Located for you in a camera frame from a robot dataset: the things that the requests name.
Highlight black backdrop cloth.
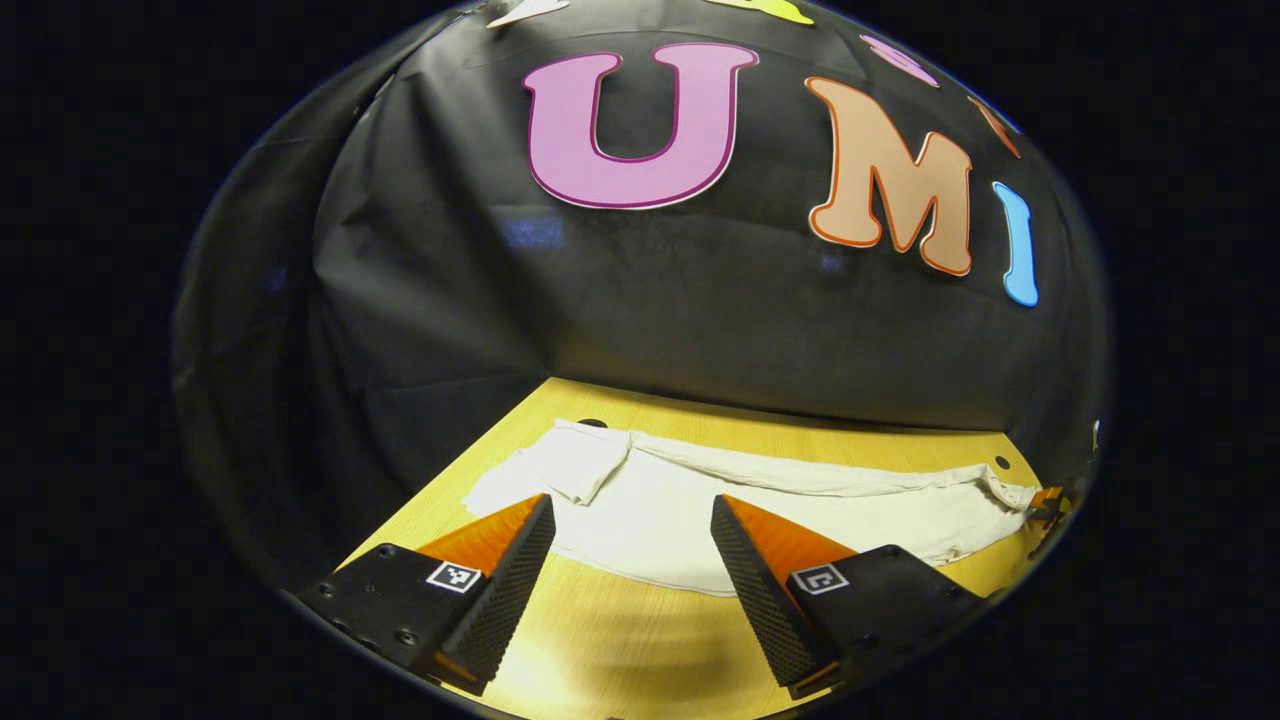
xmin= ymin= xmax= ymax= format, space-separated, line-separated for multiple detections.
xmin=170 ymin=0 xmax=1116 ymax=591

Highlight white jeans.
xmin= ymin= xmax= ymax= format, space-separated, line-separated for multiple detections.
xmin=462 ymin=418 xmax=1041 ymax=599

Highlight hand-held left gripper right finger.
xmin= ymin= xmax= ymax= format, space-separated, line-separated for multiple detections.
xmin=709 ymin=494 xmax=986 ymax=703

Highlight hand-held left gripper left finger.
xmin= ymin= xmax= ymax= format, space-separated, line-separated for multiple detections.
xmin=295 ymin=492 xmax=557 ymax=698

